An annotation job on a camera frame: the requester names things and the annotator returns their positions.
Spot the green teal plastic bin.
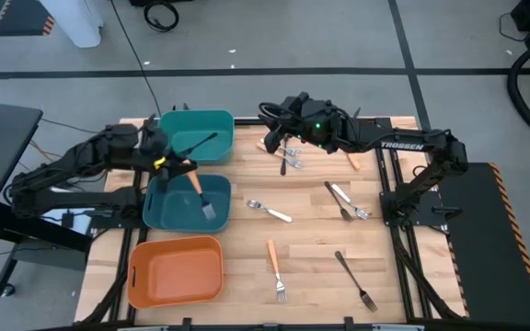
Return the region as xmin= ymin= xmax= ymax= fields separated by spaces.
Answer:
xmin=157 ymin=108 xmax=236 ymax=166

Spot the white-handled silver fork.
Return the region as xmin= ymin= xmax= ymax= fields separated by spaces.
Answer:
xmin=246 ymin=199 xmax=294 ymax=224
xmin=329 ymin=182 xmax=371 ymax=221
xmin=259 ymin=136 xmax=303 ymax=157

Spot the black table frame rail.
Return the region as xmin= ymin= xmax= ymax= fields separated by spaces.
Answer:
xmin=126 ymin=169 xmax=158 ymax=323
xmin=374 ymin=118 xmax=413 ymax=323
xmin=233 ymin=117 xmax=393 ymax=128
xmin=106 ymin=169 xmax=140 ymax=323
xmin=387 ymin=118 xmax=432 ymax=323

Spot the orange plastic bin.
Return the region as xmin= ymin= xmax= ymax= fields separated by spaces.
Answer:
xmin=126 ymin=234 xmax=225 ymax=310

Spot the thin black floor cable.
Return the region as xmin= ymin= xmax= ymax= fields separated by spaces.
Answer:
xmin=108 ymin=0 xmax=163 ymax=119

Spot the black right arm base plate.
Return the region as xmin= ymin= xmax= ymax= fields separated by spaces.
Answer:
xmin=378 ymin=188 xmax=463 ymax=227

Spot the dark teal plastic bin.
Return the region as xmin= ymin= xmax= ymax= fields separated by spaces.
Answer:
xmin=142 ymin=173 xmax=233 ymax=234

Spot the black metal spoon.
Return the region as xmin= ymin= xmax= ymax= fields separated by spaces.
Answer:
xmin=179 ymin=131 xmax=219 ymax=157

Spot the white floor-standing object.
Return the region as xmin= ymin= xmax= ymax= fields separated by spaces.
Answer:
xmin=38 ymin=0 xmax=105 ymax=50

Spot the black mat with hazard stripes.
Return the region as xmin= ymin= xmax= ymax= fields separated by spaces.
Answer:
xmin=437 ymin=161 xmax=530 ymax=327

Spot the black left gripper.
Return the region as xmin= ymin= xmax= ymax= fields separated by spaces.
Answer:
xmin=143 ymin=130 xmax=199 ymax=194

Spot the coiled black cable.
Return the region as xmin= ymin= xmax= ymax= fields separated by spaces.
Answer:
xmin=143 ymin=0 xmax=181 ymax=33

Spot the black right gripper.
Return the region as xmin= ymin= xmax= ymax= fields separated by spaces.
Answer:
xmin=264 ymin=91 xmax=342 ymax=155

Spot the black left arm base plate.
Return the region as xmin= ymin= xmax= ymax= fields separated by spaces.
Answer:
xmin=83 ymin=201 xmax=149 ymax=231

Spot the small black hazard-striped mat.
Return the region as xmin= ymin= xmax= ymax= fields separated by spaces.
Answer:
xmin=0 ymin=0 xmax=57 ymax=37

